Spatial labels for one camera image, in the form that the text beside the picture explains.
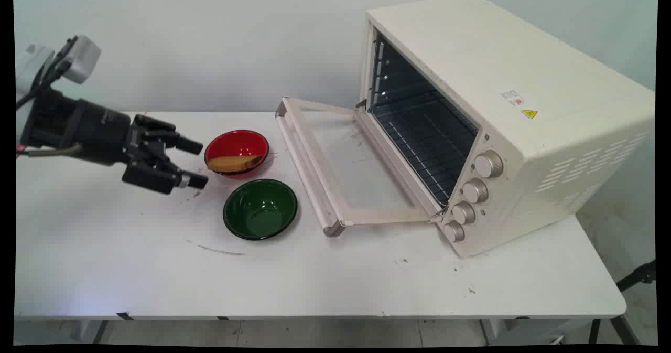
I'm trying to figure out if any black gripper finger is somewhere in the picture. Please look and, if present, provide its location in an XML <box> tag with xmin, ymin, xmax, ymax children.
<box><xmin>134</xmin><ymin>114</ymin><xmax>204</xmax><ymax>156</ymax></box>
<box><xmin>122</xmin><ymin>160</ymin><xmax>209</xmax><ymax>195</ymax></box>

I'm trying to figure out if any silver oven knob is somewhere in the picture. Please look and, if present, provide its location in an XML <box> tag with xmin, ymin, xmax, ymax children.
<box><xmin>462</xmin><ymin>179</ymin><xmax>489</xmax><ymax>204</ymax></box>
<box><xmin>451</xmin><ymin>201</ymin><xmax>477</xmax><ymax>226</ymax></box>
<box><xmin>443</xmin><ymin>221</ymin><xmax>466</xmax><ymax>243</ymax></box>
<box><xmin>474</xmin><ymin>151</ymin><xmax>504</xmax><ymax>179</ymax></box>

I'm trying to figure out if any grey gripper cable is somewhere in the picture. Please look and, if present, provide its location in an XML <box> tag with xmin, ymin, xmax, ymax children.
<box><xmin>16</xmin><ymin>143</ymin><xmax>84</xmax><ymax>158</ymax></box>

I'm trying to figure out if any green bowl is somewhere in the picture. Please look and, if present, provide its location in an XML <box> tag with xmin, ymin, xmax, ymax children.
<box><xmin>223</xmin><ymin>179</ymin><xmax>298</xmax><ymax>241</ymax></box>

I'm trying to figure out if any metal oven rack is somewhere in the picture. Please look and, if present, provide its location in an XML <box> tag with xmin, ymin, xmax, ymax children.
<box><xmin>370</xmin><ymin>92</ymin><xmax>479</xmax><ymax>207</ymax></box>

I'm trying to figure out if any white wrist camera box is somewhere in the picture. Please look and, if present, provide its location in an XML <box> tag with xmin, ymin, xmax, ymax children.
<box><xmin>55</xmin><ymin>35</ymin><xmax>102</xmax><ymax>85</ymax></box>

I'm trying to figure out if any black tripod leg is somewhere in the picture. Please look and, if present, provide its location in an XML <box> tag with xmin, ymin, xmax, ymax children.
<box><xmin>616</xmin><ymin>260</ymin><xmax>657</xmax><ymax>293</ymax></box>

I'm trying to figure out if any brown bread slice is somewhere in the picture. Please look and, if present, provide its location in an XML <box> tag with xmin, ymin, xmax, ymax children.
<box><xmin>207</xmin><ymin>154</ymin><xmax>263</xmax><ymax>174</ymax></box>

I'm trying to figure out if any glass oven door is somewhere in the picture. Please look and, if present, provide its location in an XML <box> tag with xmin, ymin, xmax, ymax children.
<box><xmin>275</xmin><ymin>97</ymin><xmax>444</xmax><ymax>237</ymax></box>

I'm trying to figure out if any red bowl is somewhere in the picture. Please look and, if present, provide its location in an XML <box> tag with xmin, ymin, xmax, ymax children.
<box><xmin>204</xmin><ymin>130</ymin><xmax>270</xmax><ymax>176</ymax></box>

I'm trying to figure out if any cream toaster oven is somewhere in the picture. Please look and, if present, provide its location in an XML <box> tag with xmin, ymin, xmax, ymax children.
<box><xmin>359</xmin><ymin>0</ymin><xmax>656</xmax><ymax>259</ymax></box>

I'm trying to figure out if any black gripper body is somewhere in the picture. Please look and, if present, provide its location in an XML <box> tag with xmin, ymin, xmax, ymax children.
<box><xmin>21</xmin><ymin>89</ymin><xmax>179</xmax><ymax>171</ymax></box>

